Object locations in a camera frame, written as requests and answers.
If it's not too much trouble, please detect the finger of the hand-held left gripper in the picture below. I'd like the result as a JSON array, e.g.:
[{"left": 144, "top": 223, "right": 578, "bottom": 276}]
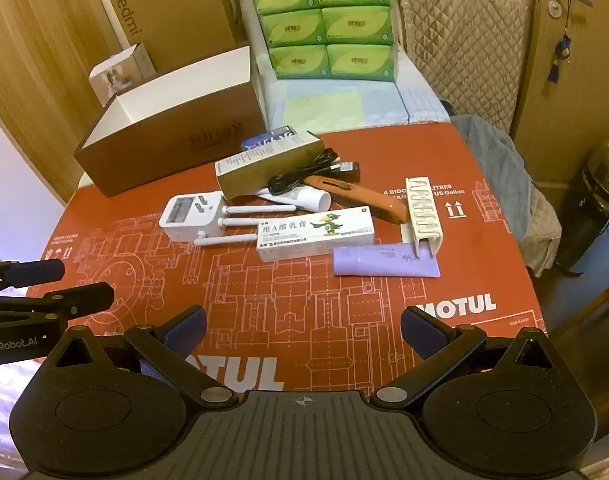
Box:
[
  {"left": 0, "top": 282, "right": 116, "bottom": 333},
  {"left": 0, "top": 258, "right": 66, "bottom": 292}
]

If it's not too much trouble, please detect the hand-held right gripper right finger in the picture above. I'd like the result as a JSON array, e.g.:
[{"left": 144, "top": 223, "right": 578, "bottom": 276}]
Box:
[{"left": 369, "top": 305, "right": 560, "bottom": 409}]

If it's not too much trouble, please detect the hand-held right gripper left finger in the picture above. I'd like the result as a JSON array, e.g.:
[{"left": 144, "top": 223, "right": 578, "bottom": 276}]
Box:
[{"left": 44, "top": 305, "right": 240, "bottom": 409}]

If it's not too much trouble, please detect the purple tube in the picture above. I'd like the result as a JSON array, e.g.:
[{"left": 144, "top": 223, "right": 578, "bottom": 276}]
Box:
[{"left": 332, "top": 242, "right": 442, "bottom": 279}]

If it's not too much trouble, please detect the white router with antennas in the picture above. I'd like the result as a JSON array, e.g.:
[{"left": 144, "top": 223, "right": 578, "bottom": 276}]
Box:
[{"left": 158, "top": 191, "right": 298, "bottom": 249}]

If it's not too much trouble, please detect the white plastic rack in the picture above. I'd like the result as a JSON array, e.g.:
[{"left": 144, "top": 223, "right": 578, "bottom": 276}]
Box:
[{"left": 403, "top": 175, "right": 445, "bottom": 257}]

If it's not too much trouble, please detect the orange utility knife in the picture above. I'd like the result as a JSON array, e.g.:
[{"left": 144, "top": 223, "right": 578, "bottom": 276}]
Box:
[{"left": 302, "top": 174, "right": 411, "bottom": 224}]

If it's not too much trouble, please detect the white ointment box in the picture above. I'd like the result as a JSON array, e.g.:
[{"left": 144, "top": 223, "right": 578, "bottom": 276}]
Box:
[{"left": 255, "top": 205, "right": 377, "bottom": 264}]

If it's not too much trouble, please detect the brown storage box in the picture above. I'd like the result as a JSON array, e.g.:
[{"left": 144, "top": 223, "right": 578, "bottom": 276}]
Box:
[{"left": 73, "top": 45, "right": 265, "bottom": 199}]

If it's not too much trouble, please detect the long olive box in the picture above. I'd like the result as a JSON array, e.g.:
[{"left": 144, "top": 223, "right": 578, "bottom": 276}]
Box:
[{"left": 214, "top": 130, "right": 327, "bottom": 201}]

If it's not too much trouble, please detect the white tube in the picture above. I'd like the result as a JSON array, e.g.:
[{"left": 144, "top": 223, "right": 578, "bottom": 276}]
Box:
[{"left": 254, "top": 183, "right": 332, "bottom": 213}]

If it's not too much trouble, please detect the brown medicine bottle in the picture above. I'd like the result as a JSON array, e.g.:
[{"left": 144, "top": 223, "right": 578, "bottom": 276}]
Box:
[{"left": 335, "top": 160, "right": 364, "bottom": 184}]

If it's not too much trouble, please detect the black cable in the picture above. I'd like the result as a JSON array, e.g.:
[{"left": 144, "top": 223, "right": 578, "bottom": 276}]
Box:
[{"left": 267, "top": 147, "right": 342, "bottom": 195}]

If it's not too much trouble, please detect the blue toothpaste box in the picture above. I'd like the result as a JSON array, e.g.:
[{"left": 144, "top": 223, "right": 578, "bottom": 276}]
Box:
[{"left": 240, "top": 125, "right": 300, "bottom": 152}]

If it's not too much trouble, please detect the grey cloth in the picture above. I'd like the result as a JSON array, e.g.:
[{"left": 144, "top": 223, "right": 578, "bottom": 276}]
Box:
[{"left": 449, "top": 114, "right": 541, "bottom": 252}]

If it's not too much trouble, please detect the black steel trash can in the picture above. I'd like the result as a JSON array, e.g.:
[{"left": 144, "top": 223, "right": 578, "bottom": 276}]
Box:
[{"left": 555, "top": 136, "right": 609, "bottom": 277}]

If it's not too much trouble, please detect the small white product box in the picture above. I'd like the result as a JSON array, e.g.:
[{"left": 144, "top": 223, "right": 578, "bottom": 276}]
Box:
[{"left": 88, "top": 43, "right": 158, "bottom": 109}]

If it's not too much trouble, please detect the beige quilted blanket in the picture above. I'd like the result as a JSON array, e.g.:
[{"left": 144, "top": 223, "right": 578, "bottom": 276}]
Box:
[{"left": 395, "top": 0, "right": 563, "bottom": 264}]

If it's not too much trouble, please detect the wooden door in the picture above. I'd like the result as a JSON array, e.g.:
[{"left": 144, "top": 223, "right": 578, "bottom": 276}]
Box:
[{"left": 509, "top": 0, "right": 609, "bottom": 192}]

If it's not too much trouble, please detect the large brown cardboard box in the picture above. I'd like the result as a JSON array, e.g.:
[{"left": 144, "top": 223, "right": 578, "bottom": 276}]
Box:
[{"left": 106, "top": 0, "right": 248, "bottom": 74}]

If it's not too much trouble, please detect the pack of green tissue packets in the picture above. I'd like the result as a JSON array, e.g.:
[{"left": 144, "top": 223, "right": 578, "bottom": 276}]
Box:
[{"left": 246, "top": 0, "right": 397, "bottom": 83}]

